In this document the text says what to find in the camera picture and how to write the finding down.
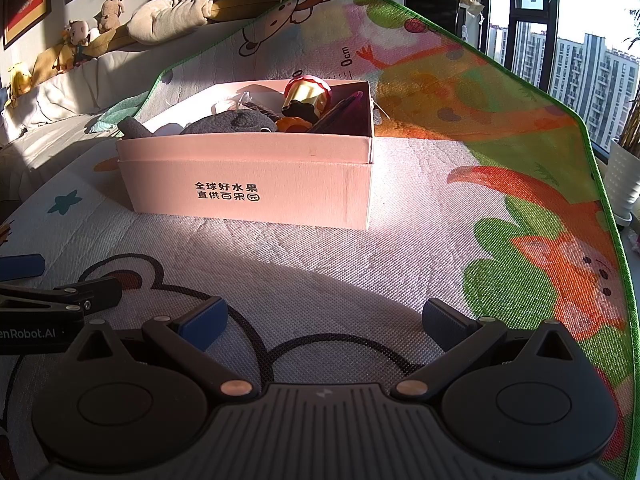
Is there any grey sofa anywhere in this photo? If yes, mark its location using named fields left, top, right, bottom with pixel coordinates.
left=0, top=15, right=251, bottom=221

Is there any cow plush toy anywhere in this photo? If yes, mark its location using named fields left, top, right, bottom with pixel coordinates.
left=62, top=20, right=91, bottom=45

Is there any plastic wrapper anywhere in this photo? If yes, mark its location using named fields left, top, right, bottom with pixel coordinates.
left=212, top=91, right=273, bottom=116

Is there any dark grey plush toy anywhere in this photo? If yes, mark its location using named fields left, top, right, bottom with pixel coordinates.
left=117, top=111, right=278, bottom=140

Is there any white cardboard box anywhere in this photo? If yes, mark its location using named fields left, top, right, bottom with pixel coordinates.
left=116, top=79, right=376, bottom=232

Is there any mustard yellow cushion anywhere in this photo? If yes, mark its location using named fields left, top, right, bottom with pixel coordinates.
left=30, top=0, right=281, bottom=76

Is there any cream plush pillow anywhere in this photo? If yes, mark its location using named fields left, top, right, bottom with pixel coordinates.
left=126, top=0, right=211, bottom=40

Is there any brown plush toy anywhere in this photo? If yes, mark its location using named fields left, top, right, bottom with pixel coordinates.
left=96, top=0, right=126, bottom=33

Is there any red gold figure toy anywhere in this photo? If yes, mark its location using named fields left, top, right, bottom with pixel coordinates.
left=281, top=75, right=332, bottom=123

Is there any orange plastic bowl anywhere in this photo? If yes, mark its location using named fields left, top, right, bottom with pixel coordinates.
left=274, top=116, right=313, bottom=133

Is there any tall white plant pot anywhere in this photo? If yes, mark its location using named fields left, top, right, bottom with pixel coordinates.
left=602, top=25, right=640, bottom=226

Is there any yellow plush toy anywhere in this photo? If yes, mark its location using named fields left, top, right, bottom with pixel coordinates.
left=5, top=62, right=33, bottom=108

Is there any black framed window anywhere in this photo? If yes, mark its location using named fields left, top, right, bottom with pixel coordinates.
left=455, top=0, right=640, bottom=161

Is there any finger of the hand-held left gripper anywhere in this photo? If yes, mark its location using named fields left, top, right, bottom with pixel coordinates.
left=0, top=277, right=123, bottom=313
left=0, top=255, right=45, bottom=281

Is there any teal cloth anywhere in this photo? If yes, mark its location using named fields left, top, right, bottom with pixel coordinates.
left=90, top=95, right=151, bottom=133

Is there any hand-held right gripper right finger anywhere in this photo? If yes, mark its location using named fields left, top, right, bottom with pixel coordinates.
left=391, top=297, right=586, bottom=402

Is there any cartoon printed play mat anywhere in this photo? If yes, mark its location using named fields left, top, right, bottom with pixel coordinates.
left=0, top=0, right=632, bottom=480

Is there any pink plastic basket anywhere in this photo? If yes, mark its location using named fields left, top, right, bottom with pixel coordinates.
left=307, top=91, right=366, bottom=135

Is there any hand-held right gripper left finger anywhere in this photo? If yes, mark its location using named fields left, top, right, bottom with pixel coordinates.
left=62, top=296, right=256, bottom=402

